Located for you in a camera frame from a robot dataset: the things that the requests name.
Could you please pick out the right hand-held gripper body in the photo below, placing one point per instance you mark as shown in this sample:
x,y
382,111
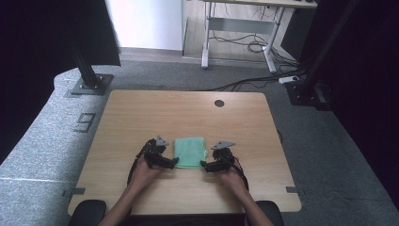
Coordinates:
x,y
223,158

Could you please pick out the black curtain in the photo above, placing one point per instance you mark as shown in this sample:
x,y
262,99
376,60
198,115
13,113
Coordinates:
x,y
37,62
370,78

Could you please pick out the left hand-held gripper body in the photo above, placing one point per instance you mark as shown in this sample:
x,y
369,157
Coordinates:
x,y
154,154

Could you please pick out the green cloth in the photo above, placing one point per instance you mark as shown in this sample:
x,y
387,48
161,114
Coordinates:
x,y
189,152

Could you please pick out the dark box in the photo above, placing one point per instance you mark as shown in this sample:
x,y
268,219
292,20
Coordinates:
x,y
296,31

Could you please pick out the white desk frame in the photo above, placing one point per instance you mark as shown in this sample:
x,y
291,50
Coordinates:
x,y
241,25

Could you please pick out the person's right hand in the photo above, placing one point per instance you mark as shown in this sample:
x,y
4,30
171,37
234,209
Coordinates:
x,y
232,182

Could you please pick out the person's left hand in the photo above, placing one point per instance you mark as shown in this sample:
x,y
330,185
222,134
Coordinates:
x,y
144,175

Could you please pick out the black metal stand with base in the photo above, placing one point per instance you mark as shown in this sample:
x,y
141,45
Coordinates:
x,y
309,91
89,83

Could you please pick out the white power strip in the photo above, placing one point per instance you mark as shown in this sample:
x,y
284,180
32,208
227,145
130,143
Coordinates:
x,y
289,79

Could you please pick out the grey floor socket plate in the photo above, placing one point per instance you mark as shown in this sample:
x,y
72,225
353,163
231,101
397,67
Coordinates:
x,y
84,123

